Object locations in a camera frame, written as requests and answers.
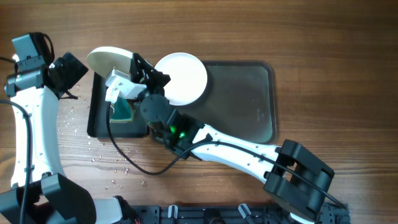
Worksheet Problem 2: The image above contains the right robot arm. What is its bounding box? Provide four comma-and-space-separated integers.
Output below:
130, 53, 347, 223

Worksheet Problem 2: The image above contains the dark brown serving tray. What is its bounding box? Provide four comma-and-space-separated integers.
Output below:
177, 60, 277, 144

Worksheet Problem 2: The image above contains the black rectangular sponge tray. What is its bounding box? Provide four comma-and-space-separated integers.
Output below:
87, 73, 149, 138

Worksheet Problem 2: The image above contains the white plate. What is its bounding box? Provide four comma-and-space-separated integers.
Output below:
155, 52, 208, 106
86, 46, 133, 78

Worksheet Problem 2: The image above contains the green yellow sponge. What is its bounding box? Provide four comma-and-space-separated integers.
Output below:
110, 97, 134, 123

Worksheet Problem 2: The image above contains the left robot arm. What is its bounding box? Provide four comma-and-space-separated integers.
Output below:
1, 52, 139, 223

